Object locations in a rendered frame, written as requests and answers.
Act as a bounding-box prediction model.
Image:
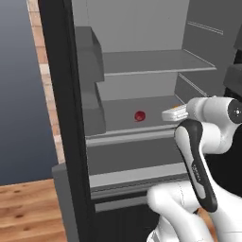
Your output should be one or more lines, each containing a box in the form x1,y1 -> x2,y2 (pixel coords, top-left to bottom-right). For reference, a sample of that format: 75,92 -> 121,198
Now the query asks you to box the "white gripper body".
161,105 -> 188,123

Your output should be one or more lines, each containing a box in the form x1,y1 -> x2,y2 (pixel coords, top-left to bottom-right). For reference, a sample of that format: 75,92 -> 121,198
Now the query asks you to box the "grey fridge shelf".
84,95 -> 190,147
101,49 -> 217,77

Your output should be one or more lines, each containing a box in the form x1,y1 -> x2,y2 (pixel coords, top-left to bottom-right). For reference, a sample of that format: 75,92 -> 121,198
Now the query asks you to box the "grey fridge drawer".
86,137 -> 190,190

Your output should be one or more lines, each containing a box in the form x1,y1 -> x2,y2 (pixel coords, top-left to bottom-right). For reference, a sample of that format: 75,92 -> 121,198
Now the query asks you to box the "black fridge with grey interior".
70,0 -> 242,242

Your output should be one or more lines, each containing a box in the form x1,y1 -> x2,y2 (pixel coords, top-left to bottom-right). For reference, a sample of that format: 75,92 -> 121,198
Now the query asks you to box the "black fridge door with bins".
37,0 -> 107,242

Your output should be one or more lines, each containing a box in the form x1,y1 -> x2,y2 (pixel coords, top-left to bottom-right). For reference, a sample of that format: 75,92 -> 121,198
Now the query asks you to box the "red round fruit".
133,110 -> 147,123

